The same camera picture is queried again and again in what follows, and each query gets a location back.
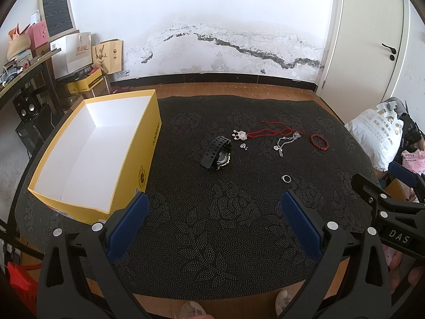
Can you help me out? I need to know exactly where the black door handle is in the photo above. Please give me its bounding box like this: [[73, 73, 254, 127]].
[[380, 43, 398, 62]]

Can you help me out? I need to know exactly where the black speaker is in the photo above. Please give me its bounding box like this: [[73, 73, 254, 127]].
[[13, 89, 41, 122]]

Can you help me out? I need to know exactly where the yellow cardboard box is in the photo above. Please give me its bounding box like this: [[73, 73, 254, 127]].
[[28, 89, 161, 224]]

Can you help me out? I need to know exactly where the red bead bracelet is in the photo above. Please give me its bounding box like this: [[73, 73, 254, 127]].
[[310, 133, 330, 151]]

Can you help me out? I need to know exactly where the right hand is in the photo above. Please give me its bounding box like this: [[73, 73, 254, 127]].
[[382, 245, 424, 294]]

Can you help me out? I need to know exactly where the tan paper gift bag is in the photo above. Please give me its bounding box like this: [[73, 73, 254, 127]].
[[91, 39, 123, 74]]

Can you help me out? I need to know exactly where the red cord silver lock necklace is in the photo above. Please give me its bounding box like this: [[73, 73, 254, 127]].
[[231, 119, 305, 141]]

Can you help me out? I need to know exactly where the white shopping bag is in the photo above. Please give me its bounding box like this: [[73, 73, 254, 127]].
[[50, 32, 92, 79]]

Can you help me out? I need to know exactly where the white door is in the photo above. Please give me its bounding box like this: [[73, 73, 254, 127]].
[[317, 0, 410, 123]]

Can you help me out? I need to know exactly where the black patterned table mat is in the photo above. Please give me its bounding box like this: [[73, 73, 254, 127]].
[[15, 96, 376, 300]]

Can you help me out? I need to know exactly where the black computer tower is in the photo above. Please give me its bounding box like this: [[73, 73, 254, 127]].
[[15, 104, 58, 155]]

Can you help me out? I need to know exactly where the white shoe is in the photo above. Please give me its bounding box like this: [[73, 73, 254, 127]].
[[275, 289, 292, 316]]

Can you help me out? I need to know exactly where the red plastic object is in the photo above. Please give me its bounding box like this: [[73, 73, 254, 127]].
[[6, 261, 42, 315]]

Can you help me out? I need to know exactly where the pink box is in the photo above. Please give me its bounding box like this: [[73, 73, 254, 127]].
[[25, 20, 49, 51]]

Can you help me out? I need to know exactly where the black wrist watch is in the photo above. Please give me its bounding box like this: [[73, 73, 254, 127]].
[[200, 136, 231, 170]]

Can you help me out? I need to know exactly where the silver chain necklace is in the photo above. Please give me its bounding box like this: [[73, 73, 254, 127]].
[[273, 131, 301, 158]]

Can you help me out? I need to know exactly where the white printed pillow bag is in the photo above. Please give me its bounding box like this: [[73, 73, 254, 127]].
[[344, 101, 404, 172]]

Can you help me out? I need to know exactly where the framed blackboard panel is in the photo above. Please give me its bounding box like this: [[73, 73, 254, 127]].
[[37, 0, 77, 41]]

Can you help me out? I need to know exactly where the yellow storage box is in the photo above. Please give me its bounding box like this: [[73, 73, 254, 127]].
[[66, 71, 104, 96]]

